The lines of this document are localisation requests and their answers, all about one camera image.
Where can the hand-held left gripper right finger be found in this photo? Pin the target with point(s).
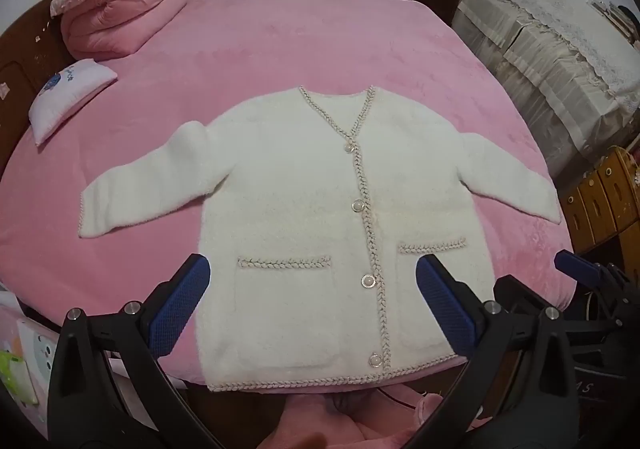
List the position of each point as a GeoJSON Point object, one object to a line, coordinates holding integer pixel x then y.
{"type": "Point", "coordinates": [445, 309]}

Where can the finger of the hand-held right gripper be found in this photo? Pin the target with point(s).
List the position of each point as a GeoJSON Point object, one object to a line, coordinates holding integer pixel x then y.
{"type": "Point", "coordinates": [575, 261]}

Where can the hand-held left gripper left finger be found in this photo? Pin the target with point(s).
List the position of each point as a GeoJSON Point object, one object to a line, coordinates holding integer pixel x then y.
{"type": "Point", "coordinates": [180, 309]}

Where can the white fluffy cardigan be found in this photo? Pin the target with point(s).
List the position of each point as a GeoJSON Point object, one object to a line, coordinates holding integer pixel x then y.
{"type": "Point", "coordinates": [290, 179]}

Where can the yellow wooden drawer cabinet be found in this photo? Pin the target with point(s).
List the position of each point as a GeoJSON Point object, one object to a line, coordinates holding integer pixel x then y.
{"type": "Point", "coordinates": [600, 199]}

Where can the person's pink clothing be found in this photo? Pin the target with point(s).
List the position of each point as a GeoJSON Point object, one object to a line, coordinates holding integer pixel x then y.
{"type": "Point", "coordinates": [400, 414]}

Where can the printed white box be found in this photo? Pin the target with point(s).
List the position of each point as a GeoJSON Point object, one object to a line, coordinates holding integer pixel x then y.
{"type": "Point", "coordinates": [25, 329]}

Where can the green packet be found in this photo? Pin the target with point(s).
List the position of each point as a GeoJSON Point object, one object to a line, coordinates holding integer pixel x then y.
{"type": "Point", "coordinates": [15, 376]}

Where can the furniture under white lace cover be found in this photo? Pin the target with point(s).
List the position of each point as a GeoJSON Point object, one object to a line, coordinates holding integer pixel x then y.
{"type": "Point", "coordinates": [550, 59]}

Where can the small white printed pillow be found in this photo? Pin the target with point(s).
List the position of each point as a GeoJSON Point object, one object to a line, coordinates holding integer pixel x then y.
{"type": "Point", "coordinates": [65, 99]}

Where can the bed with pink blanket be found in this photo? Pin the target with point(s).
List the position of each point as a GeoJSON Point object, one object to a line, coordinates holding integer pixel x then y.
{"type": "Point", "coordinates": [300, 39]}

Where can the brown wooden headboard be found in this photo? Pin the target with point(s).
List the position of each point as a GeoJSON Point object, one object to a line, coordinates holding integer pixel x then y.
{"type": "Point", "coordinates": [20, 59]}

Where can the folded pink quilt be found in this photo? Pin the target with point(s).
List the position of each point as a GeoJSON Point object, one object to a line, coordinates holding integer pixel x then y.
{"type": "Point", "coordinates": [125, 14]}

